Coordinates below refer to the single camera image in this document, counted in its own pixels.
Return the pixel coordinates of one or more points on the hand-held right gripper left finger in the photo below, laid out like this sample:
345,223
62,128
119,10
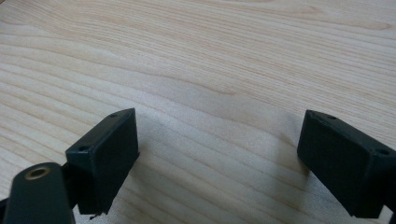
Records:
104,161

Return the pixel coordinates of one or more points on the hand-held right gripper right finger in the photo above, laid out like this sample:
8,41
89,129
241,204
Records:
345,165

